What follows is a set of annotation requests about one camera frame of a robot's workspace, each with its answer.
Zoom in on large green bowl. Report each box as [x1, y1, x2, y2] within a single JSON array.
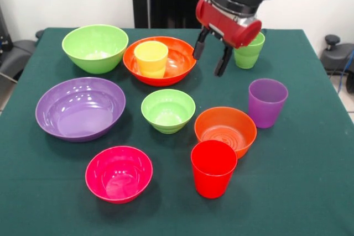
[[61, 24, 129, 75]]

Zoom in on yellow cup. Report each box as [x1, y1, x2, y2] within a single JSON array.
[[133, 40, 169, 79]]

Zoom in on red cup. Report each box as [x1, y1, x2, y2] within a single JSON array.
[[190, 140, 238, 200]]

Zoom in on black pedestal leg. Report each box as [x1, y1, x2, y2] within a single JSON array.
[[0, 29, 45, 82], [320, 34, 354, 76]]

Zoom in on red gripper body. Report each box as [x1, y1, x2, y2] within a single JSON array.
[[195, 0, 263, 50]]

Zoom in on blue cable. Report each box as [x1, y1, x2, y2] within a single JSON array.
[[337, 50, 354, 93]]

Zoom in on green cup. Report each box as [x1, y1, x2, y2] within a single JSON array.
[[233, 32, 266, 70]]

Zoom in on pink bowl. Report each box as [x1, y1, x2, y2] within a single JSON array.
[[85, 145, 154, 204]]

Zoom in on large orange-red bowl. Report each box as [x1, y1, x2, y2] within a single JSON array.
[[122, 36, 198, 87]]

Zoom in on small orange bowl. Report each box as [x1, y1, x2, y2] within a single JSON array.
[[194, 106, 258, 160]]

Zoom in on large purple bowl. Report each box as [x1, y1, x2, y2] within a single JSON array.
[[35, 77, 127, 143]]

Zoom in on small green bowl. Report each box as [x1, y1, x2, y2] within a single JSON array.
[[140, 88, 196, 135]]

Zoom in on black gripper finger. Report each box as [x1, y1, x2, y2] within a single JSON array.
[[192, 27, 210, 61], [213, 44, 234, 78]]

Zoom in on dark green tablecloth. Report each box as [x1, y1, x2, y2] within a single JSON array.
[[0, 27, 354, 236]]

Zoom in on purple cup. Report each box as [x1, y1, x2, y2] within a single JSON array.
[[248, 77, 289, 129]]

